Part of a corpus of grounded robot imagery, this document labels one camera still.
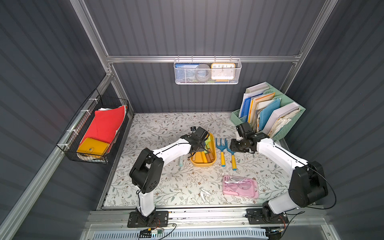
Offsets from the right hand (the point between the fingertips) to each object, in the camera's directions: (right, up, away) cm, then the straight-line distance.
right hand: (236, 146), depth 88 cm
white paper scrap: (-19, -26, -7) cm, 33 cm away
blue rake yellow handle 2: (0, -11, +3) cm, 12 cm away
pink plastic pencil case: (+1, -22, -4) cm, 23 cm away
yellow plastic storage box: (-23, -10, +6) cm, 26 cm away
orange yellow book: (+14, +27, +8) cm, 31 cm away
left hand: (-22, 0, +4) cm, 23 cm away
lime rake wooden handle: (-17, -2, +11) cm, 20 cm away
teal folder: (+20, +21, +3) cm, 30 cm away
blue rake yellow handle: (-6, -3, +11) cm, 13 cm away
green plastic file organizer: (+24, +14, -6) cm, 29 cm away
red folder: (-68, +13, -17) cm, 71 cm away
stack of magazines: (+15, +15, +7) cm, 23 cm away
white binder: (+22, +19, -4) cm, 29 cm away
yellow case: (-69, +3, -23) cm, 73 cm away
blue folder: (+10, +24, +14) cm, 30 cm away
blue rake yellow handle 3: (-18, -8, +5) cm, 21 cm away
